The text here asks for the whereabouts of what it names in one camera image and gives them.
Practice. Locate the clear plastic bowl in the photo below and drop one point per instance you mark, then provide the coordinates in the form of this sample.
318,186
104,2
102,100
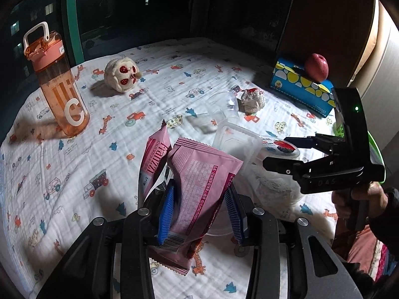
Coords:
274,190

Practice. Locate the clear plastic cup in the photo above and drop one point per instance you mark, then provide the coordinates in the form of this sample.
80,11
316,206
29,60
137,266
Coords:
223,106

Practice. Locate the orange water bottle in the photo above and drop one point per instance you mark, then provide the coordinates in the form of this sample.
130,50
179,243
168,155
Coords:
59,93

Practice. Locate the blue patterned tissue box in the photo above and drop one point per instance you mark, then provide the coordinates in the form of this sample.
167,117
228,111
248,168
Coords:
299,87

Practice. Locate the green plastic bin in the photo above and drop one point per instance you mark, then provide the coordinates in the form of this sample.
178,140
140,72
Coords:
375,151

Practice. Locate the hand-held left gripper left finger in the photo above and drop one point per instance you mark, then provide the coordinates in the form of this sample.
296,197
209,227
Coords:
165,216

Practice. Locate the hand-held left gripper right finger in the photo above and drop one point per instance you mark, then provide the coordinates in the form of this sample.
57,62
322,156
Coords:
233,221

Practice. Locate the person's right hand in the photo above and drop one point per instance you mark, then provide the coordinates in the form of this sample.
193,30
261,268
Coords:
341,205

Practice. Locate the pink snack packet white stripe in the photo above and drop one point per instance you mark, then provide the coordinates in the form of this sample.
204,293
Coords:
152,162

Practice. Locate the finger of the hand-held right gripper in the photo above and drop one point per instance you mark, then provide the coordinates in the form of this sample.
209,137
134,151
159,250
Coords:
311,141
280,165

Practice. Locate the cream plush toy red spots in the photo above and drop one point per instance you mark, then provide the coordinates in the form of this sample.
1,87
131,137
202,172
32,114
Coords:
120,73

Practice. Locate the person's right forearm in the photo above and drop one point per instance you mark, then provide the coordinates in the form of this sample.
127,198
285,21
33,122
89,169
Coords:
385,218

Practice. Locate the red apple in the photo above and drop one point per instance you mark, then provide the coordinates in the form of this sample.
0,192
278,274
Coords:
316,67

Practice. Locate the brown wooden cabinet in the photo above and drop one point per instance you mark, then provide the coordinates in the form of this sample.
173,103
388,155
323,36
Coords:
327,15

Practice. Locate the yogurt cup fruit lid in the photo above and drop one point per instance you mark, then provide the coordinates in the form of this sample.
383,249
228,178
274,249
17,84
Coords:
280,148

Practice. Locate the clear plastic tray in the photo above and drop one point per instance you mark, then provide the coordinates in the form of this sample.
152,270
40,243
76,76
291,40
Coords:
237,140

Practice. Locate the pink patterned bedding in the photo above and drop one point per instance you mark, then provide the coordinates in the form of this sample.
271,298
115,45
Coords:
364,249

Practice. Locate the white printed cloth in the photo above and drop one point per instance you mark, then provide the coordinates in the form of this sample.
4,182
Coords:
124,137

